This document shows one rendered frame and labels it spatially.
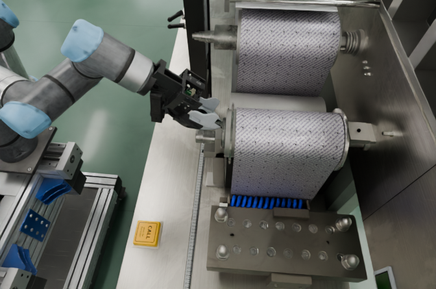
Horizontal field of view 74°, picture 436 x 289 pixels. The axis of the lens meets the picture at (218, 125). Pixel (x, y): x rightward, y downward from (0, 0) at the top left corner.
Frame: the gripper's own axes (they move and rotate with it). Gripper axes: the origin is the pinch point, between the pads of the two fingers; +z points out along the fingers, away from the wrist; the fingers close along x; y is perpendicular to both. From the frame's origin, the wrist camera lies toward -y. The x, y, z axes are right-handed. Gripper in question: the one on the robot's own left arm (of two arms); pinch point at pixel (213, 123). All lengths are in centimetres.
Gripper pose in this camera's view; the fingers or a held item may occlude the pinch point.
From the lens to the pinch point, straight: 70.6
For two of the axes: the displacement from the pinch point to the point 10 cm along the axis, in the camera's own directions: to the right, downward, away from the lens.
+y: 6.5, -4.0, -6.5
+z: 7.6, 4.2, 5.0
